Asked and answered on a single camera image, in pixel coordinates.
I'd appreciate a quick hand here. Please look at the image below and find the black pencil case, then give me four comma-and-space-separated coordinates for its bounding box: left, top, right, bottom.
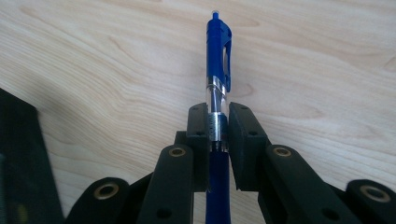
0, 88, 65, 224

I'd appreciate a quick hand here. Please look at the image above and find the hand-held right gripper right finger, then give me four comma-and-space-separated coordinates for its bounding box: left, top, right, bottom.
228, 101, 273, 192

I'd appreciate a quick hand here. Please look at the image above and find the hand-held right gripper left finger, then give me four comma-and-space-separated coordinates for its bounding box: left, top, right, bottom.
173, 102, 210, 193

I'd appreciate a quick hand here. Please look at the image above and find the blue pen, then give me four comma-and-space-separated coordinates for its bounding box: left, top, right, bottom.
205, 9, 233, 224

